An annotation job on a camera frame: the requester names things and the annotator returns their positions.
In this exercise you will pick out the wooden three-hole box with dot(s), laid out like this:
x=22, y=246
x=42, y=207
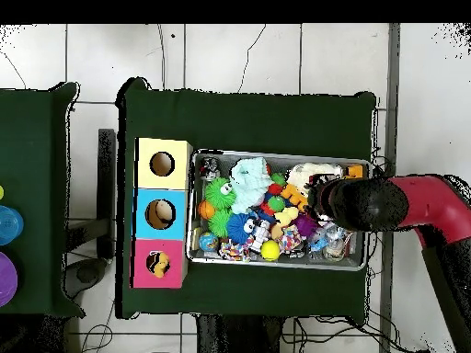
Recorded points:
x=176, y=220

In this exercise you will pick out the silver robot toy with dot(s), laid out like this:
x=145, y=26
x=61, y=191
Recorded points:
x=260, y=233

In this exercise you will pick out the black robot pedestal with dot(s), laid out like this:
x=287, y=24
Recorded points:
x=239, y=338

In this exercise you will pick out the green puffer toy with eyes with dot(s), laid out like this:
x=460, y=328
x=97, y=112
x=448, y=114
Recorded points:
x=217, y=195

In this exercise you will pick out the light blue muslin cloth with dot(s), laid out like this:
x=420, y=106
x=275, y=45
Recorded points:
x=250, y=184

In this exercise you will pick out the yellow ball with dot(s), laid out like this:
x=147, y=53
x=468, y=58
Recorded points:
x=270, y=250

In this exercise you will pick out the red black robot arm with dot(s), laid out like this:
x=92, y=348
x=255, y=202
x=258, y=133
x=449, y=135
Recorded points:
x=368, y=204

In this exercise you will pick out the blue puffer toy with eyes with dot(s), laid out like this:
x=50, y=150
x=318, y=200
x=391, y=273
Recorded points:
x=237, y=228

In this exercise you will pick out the dark green tablecloth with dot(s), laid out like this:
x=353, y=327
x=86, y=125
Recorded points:
x=36, y=147
x=239, y=121

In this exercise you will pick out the long orange plastic toy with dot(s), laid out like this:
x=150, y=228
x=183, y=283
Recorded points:
x=294, y=196

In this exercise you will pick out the cream muslin cloth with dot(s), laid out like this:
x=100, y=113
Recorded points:
x=305, y=173

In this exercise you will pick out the small orange basketball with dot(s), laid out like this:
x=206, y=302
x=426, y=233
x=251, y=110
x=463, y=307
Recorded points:
x=206, y=210

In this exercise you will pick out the blue round lid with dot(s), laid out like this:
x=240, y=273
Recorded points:
x=9, y=225

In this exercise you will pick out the purple round lid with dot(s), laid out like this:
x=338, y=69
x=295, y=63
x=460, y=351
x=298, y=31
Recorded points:
x=6, y=279

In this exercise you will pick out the black stand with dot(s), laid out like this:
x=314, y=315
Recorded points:
x=106, y=165

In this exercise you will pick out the small globe ball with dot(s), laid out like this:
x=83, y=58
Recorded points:
x=208, y=242

